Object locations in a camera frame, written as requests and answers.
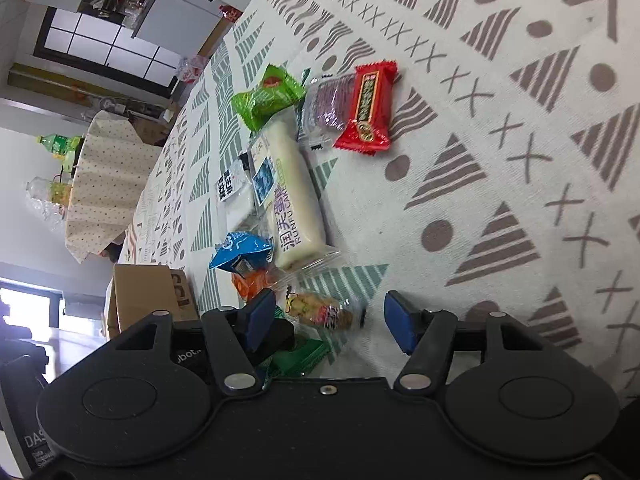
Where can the black framed glass door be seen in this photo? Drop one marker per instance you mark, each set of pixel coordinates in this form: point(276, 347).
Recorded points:
point(100, 45)

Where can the dark green candy packet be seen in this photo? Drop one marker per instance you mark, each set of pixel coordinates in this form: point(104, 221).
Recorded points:
point(300, 355)

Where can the dotted cream tablecloth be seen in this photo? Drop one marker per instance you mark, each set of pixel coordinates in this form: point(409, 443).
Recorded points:
point(107, 185)

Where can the wrapped water bottle pack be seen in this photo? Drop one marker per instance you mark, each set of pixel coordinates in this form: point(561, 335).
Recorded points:
point(192, 67)

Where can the small white black-label packet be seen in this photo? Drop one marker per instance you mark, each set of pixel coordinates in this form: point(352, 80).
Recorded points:
point(235, 200)

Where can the orange snack packet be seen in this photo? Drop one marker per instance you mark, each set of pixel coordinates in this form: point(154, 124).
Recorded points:
point(250, 282)

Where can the red snack packet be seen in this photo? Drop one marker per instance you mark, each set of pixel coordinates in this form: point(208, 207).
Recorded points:
point(367, 105)

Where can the long white bread packet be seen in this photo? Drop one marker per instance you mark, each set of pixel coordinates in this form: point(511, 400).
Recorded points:
point(295, 195)

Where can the clear plastic bottle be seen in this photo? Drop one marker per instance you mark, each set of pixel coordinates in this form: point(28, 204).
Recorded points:
point(45, 192)

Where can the bright green snack packet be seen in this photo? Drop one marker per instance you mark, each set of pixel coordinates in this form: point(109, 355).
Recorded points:
point(267, 95)

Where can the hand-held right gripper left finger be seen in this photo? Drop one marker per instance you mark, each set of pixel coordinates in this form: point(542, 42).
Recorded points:
point(260, 321)

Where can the green drink bottle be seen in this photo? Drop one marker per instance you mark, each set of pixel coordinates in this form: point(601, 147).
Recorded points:
point(57, 142)

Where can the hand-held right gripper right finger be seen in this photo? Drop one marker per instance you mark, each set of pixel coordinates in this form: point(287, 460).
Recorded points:
point(400, 325)

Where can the brown cardboard box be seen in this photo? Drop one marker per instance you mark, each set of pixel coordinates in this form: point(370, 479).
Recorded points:
point(145, 295)

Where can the clear peanut candy packet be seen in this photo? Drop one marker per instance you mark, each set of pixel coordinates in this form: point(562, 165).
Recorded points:
point(320, 312)

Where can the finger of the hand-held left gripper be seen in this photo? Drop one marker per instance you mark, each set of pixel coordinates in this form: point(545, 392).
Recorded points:
point(280, 337)

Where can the blue snack packet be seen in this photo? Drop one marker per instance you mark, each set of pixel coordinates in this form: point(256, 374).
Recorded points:
point(240, 250)

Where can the clear purple snack packet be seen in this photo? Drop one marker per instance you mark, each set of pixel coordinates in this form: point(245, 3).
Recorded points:
point(325, 105)

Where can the bright window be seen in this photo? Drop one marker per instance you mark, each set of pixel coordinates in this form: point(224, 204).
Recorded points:
point(27, 305)

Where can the open cardboard carton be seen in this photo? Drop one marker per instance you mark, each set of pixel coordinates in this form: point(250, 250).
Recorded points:
point(150, 130)

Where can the printed geometric blanket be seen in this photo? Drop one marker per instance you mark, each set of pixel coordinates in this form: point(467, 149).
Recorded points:
point(500, 110)

